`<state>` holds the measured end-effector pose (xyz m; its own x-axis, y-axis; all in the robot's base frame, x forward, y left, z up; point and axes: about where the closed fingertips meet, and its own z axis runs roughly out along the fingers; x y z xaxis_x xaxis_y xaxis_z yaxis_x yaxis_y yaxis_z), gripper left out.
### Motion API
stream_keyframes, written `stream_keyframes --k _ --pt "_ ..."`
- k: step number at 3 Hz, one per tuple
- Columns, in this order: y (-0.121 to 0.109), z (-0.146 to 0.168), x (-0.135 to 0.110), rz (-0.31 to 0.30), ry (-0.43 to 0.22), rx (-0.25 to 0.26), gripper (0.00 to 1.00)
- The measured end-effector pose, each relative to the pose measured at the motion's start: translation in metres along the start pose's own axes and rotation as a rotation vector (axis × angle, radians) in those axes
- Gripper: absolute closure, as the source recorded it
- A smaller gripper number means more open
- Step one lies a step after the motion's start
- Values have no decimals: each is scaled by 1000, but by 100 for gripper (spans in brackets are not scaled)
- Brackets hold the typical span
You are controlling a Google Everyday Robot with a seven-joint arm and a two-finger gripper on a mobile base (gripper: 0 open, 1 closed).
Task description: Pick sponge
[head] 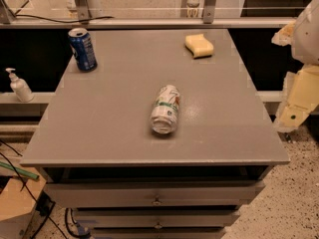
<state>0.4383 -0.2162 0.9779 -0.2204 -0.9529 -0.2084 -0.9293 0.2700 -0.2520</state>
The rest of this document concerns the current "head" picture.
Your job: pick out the metal bracket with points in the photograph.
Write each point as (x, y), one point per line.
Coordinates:
(208, 11)
(80, 0)

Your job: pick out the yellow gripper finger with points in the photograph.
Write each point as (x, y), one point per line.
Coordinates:
(284, 36)
(300, 97)

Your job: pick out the blue soda can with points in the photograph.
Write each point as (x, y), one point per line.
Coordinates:
(81, 43)

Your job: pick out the green rod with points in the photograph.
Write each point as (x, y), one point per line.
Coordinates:
(20, 171)

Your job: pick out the white green soda can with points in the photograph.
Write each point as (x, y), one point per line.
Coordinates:
(165, 111)

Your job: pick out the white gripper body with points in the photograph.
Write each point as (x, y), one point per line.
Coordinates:
(308, 39)

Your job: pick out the grey drawer cabinet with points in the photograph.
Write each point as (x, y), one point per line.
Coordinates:
(155, 143)

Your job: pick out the white pump bottle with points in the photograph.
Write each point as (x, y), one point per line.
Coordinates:
(19, 87)

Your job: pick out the yellow sponge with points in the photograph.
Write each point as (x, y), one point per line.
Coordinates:
(199, 46)

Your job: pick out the cardboard box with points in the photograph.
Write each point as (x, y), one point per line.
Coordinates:
(17, 206)

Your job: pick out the right metal bracket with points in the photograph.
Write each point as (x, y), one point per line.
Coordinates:
(208, 11)

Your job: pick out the left metal bracket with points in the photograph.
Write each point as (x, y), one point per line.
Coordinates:
(80, 0)

